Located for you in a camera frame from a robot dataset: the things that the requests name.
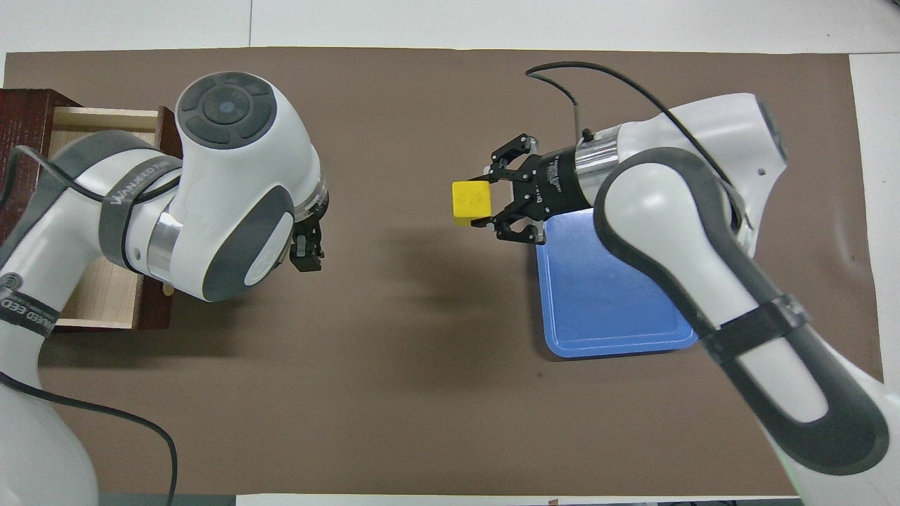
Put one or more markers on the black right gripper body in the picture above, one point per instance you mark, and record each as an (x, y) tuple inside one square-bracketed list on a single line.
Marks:
[(552, 186)]

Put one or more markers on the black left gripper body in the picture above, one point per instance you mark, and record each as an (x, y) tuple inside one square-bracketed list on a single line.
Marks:
[(313, 221)]

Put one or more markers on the yellow cube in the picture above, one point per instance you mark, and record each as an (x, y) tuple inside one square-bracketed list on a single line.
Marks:
[(471, 204)]

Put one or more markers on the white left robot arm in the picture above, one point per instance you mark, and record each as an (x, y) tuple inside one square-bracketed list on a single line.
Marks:
[(232, 190)]

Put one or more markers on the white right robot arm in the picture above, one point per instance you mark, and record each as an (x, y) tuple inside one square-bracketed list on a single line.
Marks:
[(703, 140)]

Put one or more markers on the blue plastic tray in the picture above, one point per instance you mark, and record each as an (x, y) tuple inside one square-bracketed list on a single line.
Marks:
[(605, 309)]

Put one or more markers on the brown table mat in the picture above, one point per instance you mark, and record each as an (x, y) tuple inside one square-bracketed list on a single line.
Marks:
[(394, 351)]

